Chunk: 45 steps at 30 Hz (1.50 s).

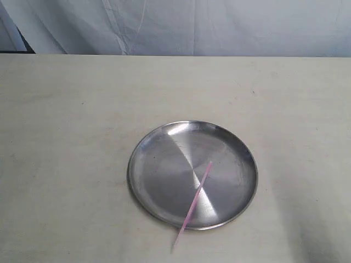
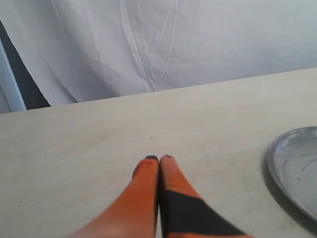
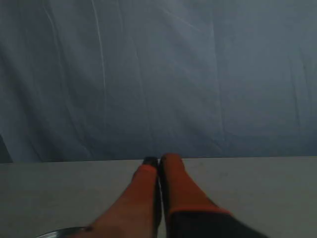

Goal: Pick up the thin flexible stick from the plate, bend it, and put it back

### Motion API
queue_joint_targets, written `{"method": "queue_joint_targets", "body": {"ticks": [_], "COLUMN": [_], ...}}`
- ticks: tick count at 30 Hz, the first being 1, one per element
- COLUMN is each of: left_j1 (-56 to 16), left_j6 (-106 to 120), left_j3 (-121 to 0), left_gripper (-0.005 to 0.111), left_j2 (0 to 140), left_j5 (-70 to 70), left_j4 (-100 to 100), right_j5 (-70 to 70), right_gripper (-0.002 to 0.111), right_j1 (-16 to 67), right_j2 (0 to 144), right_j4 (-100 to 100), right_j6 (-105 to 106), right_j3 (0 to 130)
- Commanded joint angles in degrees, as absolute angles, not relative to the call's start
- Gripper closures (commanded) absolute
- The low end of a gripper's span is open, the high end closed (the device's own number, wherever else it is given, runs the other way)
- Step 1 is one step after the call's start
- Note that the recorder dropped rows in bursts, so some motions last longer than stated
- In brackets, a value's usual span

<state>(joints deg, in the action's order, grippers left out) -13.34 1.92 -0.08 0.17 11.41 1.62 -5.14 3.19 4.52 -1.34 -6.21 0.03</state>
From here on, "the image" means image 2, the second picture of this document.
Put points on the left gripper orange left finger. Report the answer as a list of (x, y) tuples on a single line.
[(134, 213)]

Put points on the left gripper orange-black right finger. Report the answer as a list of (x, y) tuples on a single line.
[(183, 213)]

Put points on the round silver metal plate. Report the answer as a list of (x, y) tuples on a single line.
[(292, 163)]

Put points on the white backdrop cloth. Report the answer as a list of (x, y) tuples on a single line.
[(84, 50)]

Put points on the white frame post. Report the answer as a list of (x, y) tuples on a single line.
[(9, 85)]

